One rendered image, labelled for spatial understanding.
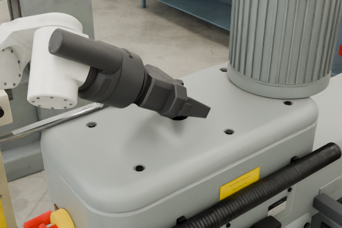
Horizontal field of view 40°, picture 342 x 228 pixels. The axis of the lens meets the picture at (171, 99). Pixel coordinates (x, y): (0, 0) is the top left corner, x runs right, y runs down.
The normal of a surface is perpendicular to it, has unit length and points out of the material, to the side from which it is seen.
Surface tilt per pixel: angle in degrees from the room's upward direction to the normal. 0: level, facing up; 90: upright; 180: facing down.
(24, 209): 0
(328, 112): 0
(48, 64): 43
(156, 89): 90
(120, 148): 0
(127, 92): 97
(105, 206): 81
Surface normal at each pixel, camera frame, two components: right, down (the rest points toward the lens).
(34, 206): 0.00, -0.87
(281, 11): -0.29, 0.47
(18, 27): -0.33, -0.29
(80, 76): 0.68, -0.22
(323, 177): 0.59, 0.40
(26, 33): -0.01, 0.95
